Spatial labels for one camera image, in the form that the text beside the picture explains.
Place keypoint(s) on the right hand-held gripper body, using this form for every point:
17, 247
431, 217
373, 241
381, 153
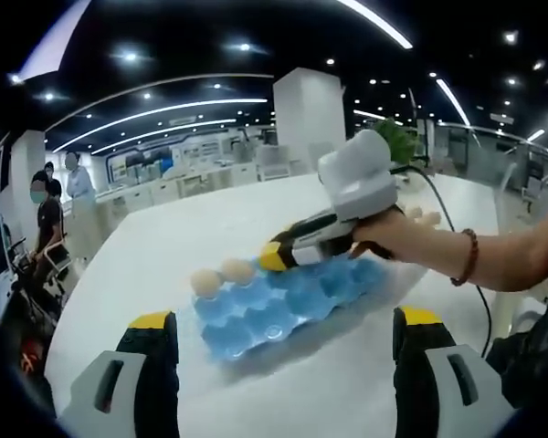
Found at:
361, 178

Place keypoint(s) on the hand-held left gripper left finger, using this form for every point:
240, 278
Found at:
132, 388

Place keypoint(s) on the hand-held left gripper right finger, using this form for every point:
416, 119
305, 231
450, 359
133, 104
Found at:
429, 388

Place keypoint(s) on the single brown egg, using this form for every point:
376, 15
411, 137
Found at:
237, 270
206, 282

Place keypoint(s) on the cluster of brown eggs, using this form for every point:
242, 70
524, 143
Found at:
431, 218

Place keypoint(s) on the blue egg tray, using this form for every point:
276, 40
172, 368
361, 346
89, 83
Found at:
256, 319

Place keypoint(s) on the person's right hand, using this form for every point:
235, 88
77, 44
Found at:
406, 239

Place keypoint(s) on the green potted plant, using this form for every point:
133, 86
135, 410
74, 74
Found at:
402, 141

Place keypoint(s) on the white mesh chair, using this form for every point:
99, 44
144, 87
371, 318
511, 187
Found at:
274, 162

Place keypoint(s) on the white square pillar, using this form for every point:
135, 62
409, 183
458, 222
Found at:
306, 118

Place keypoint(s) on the person's dark patterned shirt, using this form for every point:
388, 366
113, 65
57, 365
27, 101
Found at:
530, 365

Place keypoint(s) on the white cabinet row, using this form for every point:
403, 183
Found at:
187, 187

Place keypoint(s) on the white table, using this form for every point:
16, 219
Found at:
164, 237

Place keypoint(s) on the grey office chair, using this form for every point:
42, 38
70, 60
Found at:
534, 189

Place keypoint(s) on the white frame office chair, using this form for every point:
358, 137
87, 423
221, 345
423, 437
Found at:
57, 264

